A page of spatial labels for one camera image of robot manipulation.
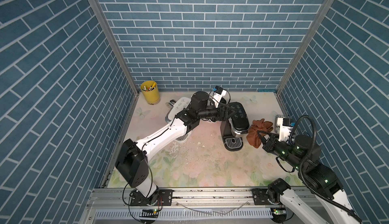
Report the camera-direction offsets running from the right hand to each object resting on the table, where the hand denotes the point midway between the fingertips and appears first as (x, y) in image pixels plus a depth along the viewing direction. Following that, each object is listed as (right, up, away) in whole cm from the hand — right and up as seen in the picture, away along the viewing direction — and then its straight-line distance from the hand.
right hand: (259, 132), depth 64 cm
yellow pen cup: (-60, +22, +37) cm, 74 cm away
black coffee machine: (-8, +1, +10) cm, 13 cm away
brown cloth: (-3, -1, -1) cm, 4 cm away
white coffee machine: (-40, +11, +18) cm, 45 cm away
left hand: (-8, +9, +6) cm, 14 cm away
